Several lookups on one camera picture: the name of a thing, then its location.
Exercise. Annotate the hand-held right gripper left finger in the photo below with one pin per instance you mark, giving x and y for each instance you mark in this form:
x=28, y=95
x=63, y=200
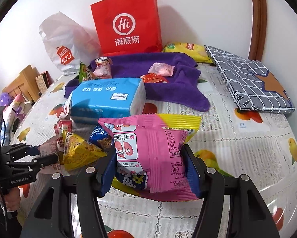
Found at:
x=106, y=181

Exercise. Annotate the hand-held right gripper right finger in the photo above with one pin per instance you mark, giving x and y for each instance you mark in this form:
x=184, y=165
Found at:
x=193, y=178

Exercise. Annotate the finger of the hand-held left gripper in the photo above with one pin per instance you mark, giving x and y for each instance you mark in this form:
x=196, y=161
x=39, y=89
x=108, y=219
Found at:
x=21, y=148
x=44, y=161

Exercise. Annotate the pink and yellow snack packet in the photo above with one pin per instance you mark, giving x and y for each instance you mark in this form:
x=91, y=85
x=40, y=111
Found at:
x=158, y=153

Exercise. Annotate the blue cookie packet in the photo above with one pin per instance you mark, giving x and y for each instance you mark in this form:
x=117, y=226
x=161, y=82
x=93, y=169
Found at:
x=101, y=137

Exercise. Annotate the small white red snack packet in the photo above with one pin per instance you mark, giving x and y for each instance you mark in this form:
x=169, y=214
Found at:
x=66, y=107

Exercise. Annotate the green snack packet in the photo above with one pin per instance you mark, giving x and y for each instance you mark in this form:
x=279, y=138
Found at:
x=85, y=73

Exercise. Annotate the panda face snack packet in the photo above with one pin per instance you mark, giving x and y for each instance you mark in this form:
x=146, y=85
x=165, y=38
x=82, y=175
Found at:
x=102, y=67

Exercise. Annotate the light pink snack packet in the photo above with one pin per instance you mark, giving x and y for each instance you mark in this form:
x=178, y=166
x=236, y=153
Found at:
x=160, y=69

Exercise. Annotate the person's left hand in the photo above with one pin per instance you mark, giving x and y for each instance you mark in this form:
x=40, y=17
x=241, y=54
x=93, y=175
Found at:
x=13, y=200

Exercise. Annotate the yellow triangular snack packet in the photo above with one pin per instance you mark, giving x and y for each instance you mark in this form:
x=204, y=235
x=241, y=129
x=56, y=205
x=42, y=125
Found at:
x=81, y=153

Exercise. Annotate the pink purple plush toy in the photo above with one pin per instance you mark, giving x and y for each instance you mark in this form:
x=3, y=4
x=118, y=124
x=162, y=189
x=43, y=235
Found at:
x=16, y=104

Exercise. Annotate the fruit print tablecloth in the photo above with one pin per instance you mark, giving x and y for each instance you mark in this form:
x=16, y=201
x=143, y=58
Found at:
x=237, y=141

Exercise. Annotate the wooden headboard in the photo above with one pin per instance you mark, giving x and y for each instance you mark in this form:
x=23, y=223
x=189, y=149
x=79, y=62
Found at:
x=24, y=84

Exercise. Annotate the patterned cardboard box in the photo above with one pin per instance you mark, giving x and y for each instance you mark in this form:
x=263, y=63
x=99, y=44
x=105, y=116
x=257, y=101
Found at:
x=44, y=83

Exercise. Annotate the blue tissue pack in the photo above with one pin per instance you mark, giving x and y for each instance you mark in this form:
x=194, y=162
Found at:
x=106, y=99

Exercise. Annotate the purple towel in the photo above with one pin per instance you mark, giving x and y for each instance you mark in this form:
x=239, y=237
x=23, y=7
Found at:
x=178, y=89

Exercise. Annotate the grey checked folded cloth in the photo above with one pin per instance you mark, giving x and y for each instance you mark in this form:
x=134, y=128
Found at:
x=247, y=79

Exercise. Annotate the white plastic bag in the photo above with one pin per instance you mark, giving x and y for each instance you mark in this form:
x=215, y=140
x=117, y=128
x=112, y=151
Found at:
x=64, y=42

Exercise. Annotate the yellow chip bag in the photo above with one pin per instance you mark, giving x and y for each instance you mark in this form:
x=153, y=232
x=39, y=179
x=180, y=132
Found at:
x=188, y=50

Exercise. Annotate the red paper bag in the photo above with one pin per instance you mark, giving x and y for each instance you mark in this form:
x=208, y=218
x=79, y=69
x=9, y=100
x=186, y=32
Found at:
x=126, y=17

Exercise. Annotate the brown wooden door frame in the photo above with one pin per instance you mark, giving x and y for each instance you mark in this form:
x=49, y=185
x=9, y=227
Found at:
x=259, y=17

